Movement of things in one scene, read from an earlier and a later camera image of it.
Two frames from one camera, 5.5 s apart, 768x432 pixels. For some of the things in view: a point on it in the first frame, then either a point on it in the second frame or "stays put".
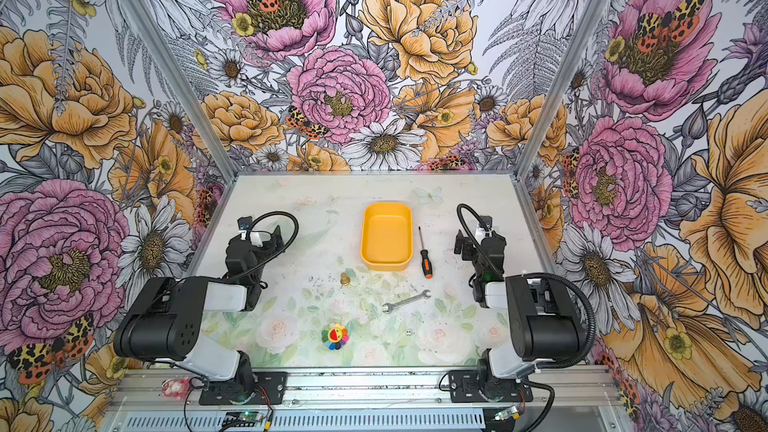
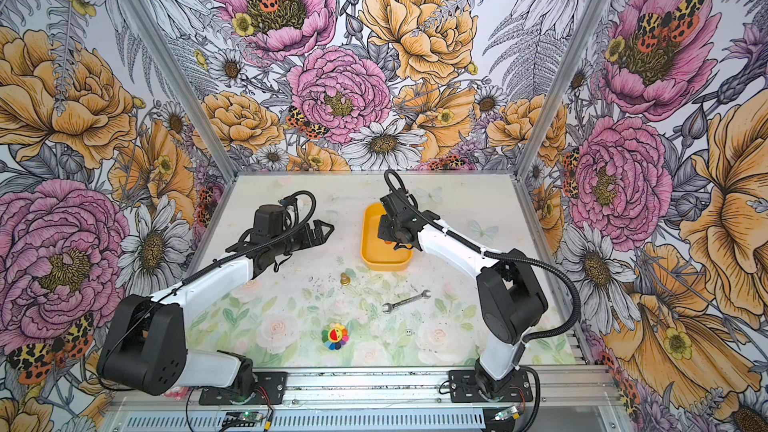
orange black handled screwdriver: (426, 263) → (398, 246)
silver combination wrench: (402, 302) stays put
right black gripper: (468, 246) → (384, 229)
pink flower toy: (177, 388) stays put
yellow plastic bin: (387, 235) stays put
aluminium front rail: (571, 385) stays put
